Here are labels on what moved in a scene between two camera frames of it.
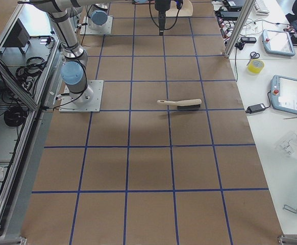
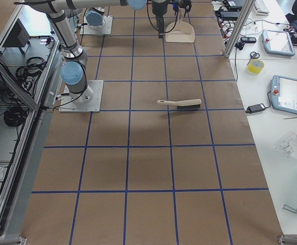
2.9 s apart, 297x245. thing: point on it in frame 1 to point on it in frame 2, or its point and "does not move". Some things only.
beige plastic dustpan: [186, 9] to [182, 32]
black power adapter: [255, 108] does not move
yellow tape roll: [255, 66] does not move
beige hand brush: [192, 104] does not move
